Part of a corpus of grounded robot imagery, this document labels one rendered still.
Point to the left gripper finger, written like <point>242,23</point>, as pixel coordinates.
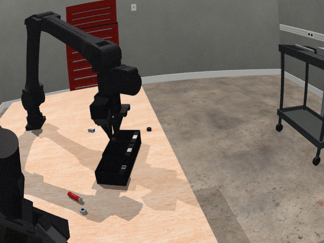
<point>115,126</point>
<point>108,131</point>

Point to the grey hex nut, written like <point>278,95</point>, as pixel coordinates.
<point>83,210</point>

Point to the red battery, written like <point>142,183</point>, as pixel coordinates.
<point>75,197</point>

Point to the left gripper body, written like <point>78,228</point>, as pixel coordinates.
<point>115,117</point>

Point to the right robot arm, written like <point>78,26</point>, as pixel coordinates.
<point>51,228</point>

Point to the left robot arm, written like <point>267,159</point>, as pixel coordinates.
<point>112,77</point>

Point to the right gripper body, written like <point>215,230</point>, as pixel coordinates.
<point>5,208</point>

